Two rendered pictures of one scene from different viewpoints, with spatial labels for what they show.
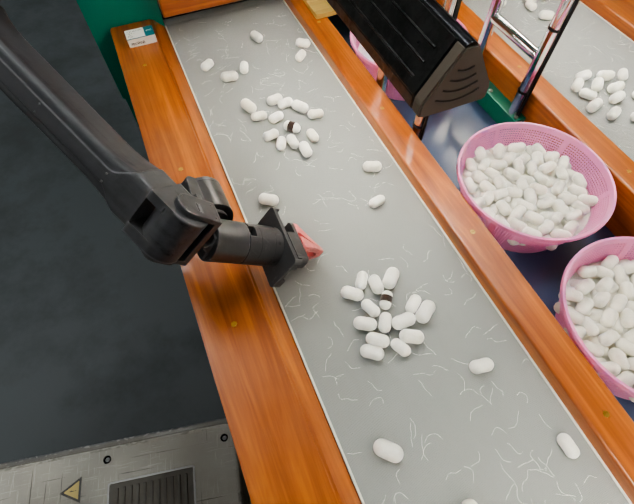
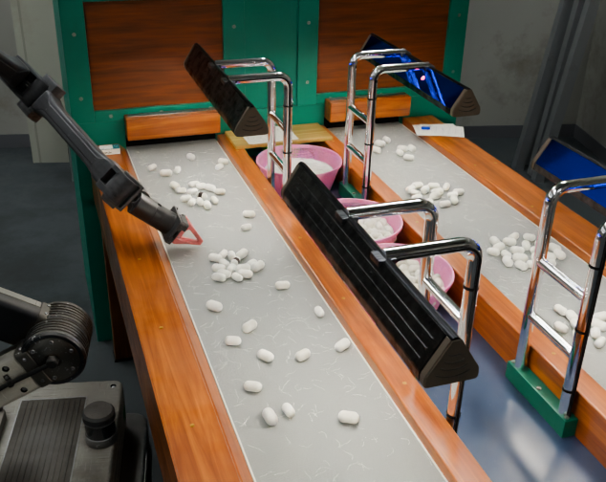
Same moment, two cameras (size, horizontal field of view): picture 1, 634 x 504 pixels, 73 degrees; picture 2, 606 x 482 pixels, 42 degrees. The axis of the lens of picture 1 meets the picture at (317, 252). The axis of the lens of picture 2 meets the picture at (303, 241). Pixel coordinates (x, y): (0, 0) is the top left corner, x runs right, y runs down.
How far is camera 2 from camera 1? 148 cm
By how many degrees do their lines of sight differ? 32
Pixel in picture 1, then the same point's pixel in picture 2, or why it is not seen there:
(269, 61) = (196, 169)
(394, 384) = (228, 291)
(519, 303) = (314, 262)
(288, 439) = (158, 294)
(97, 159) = (92, 153)
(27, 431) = not seen: outside the picture
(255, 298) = (155, 251)
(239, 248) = (150, 208)
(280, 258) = (173, 225)
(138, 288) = not seen: hidden behind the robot
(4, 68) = (59, 119)
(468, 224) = (298, 234)
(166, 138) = not seen: hidden behind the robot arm
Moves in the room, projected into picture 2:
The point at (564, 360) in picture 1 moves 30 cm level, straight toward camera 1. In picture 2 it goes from (330, 281) to (202, 305)
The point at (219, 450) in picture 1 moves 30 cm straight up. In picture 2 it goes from (108, 391) to (96, 282)
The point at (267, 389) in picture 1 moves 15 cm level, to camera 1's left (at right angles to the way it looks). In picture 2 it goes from (152, 279) to (87, 275)
